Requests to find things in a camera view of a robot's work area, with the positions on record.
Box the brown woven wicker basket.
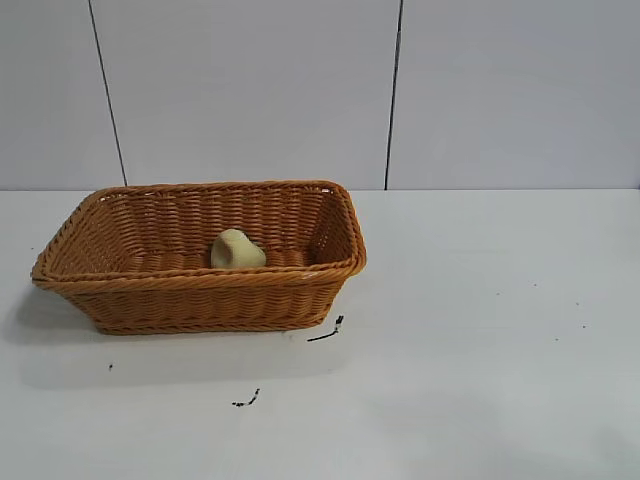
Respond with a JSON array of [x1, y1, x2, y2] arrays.
[[31, 179, 369, 336]]

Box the pale yellow egg yolk pastry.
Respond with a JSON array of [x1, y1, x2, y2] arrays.
[[210, 228, 268, 271]]

